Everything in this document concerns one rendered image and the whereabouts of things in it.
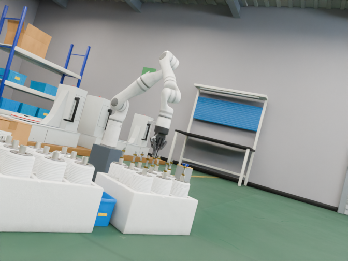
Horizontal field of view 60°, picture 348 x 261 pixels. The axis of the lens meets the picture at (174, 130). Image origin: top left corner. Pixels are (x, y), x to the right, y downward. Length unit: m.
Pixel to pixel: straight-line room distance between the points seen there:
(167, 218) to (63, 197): 0.51
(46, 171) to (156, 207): 0.51
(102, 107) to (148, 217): 2.99
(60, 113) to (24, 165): 2.73
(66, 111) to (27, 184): 2.77
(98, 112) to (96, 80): 4.58
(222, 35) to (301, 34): 1.72
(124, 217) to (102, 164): 0.61
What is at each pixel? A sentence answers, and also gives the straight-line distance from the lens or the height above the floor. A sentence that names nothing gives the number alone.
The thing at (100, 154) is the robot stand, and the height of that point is 0.25.
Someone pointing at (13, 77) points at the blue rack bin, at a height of 0.87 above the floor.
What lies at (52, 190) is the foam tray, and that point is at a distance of 1.16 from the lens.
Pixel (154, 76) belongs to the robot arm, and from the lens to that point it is 1.83.
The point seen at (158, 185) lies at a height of 0.22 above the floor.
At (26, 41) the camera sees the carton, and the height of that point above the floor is 1.63.
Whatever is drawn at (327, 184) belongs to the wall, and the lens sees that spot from 6.51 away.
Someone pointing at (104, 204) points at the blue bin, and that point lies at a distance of 1.35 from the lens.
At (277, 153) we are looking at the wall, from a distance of 6.55.
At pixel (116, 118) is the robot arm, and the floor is 0.49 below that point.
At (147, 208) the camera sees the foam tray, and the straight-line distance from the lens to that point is 1.37.
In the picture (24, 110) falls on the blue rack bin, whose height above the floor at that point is 0.34.
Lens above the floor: 0.42
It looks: 3 degrees up
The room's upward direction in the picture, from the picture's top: 15 degrees clockwise
